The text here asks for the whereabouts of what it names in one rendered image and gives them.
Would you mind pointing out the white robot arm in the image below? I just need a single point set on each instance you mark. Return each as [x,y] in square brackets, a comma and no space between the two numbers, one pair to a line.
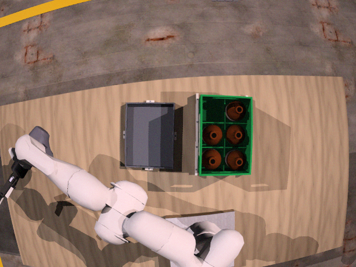
[122,213]

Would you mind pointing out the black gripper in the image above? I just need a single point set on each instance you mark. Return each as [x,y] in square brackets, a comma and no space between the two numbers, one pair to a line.
[18,170]

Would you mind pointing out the green bottle crate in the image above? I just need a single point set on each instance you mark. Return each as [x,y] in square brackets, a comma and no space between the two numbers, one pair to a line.
[213,113]

